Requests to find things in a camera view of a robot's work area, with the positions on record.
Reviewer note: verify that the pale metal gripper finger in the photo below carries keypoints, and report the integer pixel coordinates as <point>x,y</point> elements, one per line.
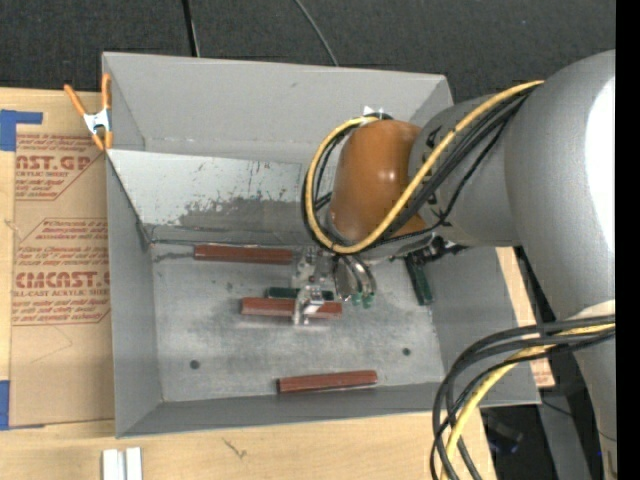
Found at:
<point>316,294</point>
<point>306,314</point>

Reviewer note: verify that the red-brown flat block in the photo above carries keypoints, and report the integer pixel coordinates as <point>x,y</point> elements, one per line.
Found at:
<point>325,382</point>
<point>265,306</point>
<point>240,254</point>

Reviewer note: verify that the grey metal bin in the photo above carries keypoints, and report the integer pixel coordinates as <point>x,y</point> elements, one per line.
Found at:
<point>280,348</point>

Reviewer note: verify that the brown cardboard board red print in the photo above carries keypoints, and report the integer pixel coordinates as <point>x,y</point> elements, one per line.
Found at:
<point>60,358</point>

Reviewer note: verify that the black cylinder on white bracket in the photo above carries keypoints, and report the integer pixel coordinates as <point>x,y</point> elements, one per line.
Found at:
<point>431,249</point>

